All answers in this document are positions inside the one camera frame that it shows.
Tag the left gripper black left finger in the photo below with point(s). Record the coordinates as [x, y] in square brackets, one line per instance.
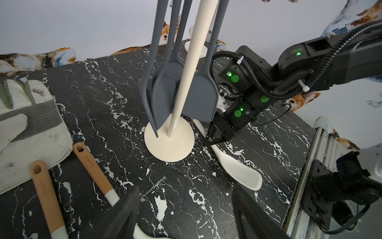
[119, 222]

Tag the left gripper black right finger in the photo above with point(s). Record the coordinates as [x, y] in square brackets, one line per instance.
[251, 220]

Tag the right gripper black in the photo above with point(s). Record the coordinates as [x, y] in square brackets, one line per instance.
[227, 126]

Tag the grey spatula mint handle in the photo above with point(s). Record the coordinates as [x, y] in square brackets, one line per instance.
[203, 95]

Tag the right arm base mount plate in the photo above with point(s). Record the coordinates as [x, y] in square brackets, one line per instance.
[316, 207]

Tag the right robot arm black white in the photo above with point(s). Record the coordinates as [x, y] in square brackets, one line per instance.
[314, 65]

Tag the cream utensil rack stand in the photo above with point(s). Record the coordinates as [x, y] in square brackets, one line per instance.
[176, 137]

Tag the cream slotted turner wooden handle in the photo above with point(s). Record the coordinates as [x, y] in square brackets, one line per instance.
[241, 173]

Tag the cream spatula wooden handle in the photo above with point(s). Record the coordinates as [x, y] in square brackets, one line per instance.
[48, 200]

